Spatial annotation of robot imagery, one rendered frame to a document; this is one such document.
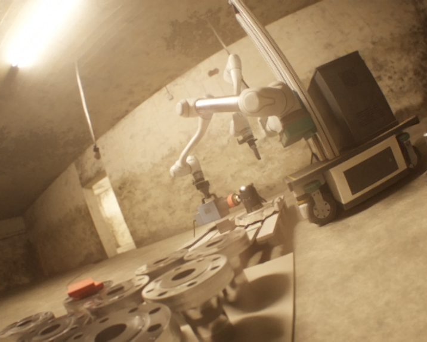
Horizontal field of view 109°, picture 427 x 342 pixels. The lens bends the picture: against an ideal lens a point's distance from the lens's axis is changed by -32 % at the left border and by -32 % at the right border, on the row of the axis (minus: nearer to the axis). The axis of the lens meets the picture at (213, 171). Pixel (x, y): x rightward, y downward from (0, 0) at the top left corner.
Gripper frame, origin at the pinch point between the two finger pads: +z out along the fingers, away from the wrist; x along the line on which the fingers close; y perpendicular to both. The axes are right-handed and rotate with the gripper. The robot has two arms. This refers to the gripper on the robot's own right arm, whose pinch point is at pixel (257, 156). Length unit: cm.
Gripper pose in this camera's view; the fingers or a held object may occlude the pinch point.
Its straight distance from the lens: 168.0
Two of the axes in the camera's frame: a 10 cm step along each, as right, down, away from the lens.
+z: 4.1, 9.1, -1.1
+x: 2.6, -0.1, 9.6
